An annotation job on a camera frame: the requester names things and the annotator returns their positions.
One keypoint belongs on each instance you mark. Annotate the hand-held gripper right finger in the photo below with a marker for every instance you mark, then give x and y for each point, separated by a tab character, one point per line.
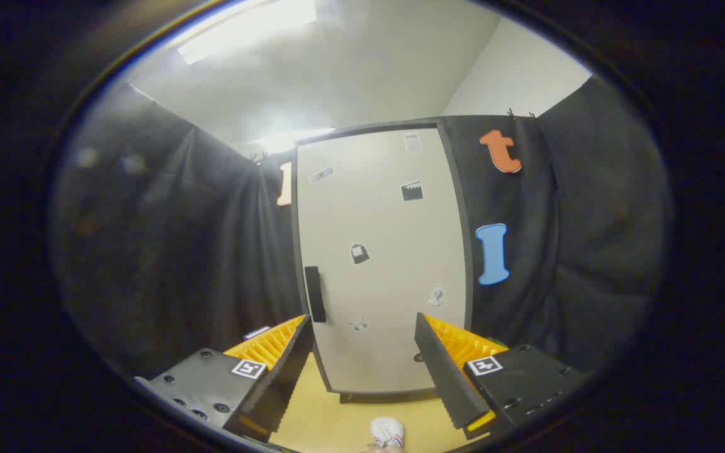
447	377

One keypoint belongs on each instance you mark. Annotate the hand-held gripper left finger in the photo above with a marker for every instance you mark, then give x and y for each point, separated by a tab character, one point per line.
281	384

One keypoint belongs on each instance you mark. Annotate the white canvas shoe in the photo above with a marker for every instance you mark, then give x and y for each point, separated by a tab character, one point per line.
387	431

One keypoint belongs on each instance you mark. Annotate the grey shoe cabinet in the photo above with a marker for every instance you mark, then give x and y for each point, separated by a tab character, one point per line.
369	129

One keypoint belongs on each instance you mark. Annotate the black backdrop cloth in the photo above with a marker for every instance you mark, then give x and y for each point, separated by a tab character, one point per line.
589	220

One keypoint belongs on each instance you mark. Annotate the ceiling light panel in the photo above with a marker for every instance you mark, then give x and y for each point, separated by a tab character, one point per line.
243	31

